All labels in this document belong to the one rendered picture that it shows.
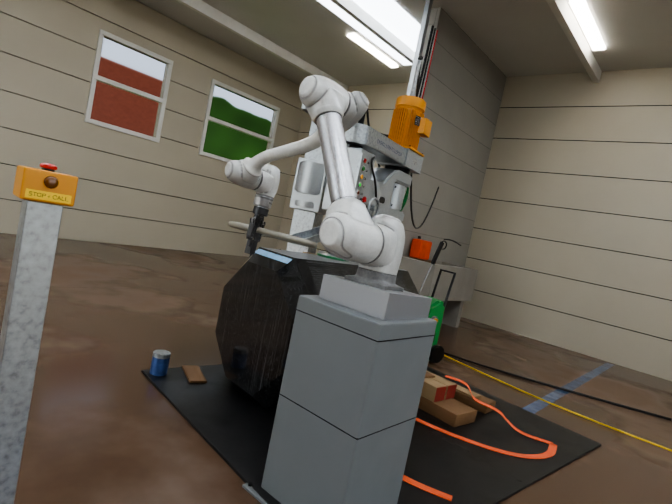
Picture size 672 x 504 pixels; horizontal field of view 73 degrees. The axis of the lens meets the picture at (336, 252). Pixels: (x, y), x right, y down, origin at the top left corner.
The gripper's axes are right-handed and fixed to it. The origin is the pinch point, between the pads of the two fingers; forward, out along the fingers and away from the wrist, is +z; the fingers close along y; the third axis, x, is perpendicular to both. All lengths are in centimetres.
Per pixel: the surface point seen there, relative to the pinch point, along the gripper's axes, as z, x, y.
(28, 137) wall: -62, 541, 299
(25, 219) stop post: 5, 4, -116
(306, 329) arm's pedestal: 23, -51, -39
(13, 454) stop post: 67, -1, -106
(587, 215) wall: -157, -241, 512
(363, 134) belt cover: -85, -20, 69
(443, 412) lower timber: 71, -109, 98
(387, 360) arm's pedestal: 24, -84, -44
